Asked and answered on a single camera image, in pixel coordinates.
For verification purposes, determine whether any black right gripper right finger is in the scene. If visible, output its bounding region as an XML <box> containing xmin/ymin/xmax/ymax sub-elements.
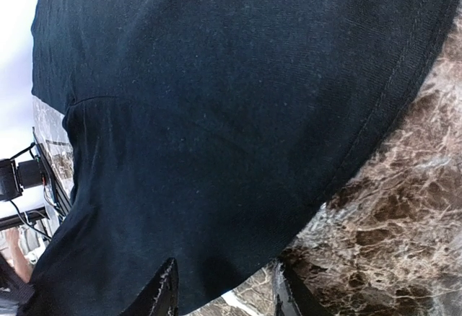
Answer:
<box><xmin>272</xmin><ymin>258</ymin><xmax>327</xmax><ymax>316</ymax></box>

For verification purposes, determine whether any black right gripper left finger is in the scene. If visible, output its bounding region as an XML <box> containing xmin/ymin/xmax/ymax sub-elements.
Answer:
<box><xmin>121</xmin><ymin>258</ymin><xmax>179</xmax><ymax>316</ymax></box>

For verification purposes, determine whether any black t-shirt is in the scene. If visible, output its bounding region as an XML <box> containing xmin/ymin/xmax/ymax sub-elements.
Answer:
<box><xmin>20</xmin><ymin>0</ymin><xmax>459</xmax><ymax>315</ymax></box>

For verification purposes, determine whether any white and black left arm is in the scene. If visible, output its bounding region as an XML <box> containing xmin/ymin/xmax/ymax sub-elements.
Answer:
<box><xmin>1</xmin><ymin>143</ymin><xmax>45</xmax><ymax>201</ymax></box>

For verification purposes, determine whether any black aluminium front rail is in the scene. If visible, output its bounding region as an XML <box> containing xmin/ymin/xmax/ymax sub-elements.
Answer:
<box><xmin>1</xmin><ymin>129</ymin><xmax>71</xmax><ymax>237</ymax></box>

